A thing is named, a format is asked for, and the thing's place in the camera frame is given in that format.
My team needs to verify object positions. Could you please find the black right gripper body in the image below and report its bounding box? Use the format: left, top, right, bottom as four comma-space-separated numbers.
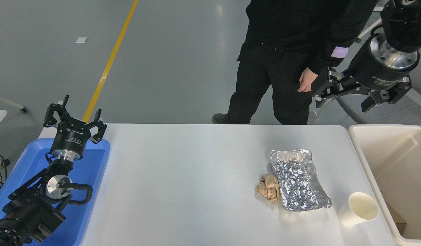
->
344, 36, 420, 91

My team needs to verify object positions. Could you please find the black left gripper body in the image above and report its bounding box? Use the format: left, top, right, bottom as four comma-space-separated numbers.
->
50, 118, 92, 159

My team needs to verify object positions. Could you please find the white paper cup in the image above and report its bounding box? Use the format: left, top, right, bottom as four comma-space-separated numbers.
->
338, 192, 379, 227

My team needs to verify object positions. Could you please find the person's hand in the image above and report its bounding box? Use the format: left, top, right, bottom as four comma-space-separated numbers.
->
297, 67, 319, 93

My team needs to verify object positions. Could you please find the blue plastic tray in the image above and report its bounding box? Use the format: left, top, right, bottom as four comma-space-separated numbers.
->
0, 138, 111, 246

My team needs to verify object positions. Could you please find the white chair base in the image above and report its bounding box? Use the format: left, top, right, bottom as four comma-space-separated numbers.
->
355, 17, 382, 43

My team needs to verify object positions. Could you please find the white leg with caster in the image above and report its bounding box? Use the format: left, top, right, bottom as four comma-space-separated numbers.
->
0, 94, 28, 114

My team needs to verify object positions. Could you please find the large pale plastic bin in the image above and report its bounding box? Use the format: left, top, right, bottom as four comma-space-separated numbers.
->
348, 124, 421, 246

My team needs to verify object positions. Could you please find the person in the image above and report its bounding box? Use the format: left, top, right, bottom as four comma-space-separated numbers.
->
212, 0, 378, 125

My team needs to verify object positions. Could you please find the crumpled foil tray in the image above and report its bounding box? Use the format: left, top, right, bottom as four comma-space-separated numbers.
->
269, 148, 333, 212

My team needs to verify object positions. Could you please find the crumpled tan paper ball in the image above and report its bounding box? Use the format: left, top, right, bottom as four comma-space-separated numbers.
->
255, 174, 281, 204

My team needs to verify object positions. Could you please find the black cable bundle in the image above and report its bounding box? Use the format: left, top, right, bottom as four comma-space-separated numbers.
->
0, 152, 11, 190

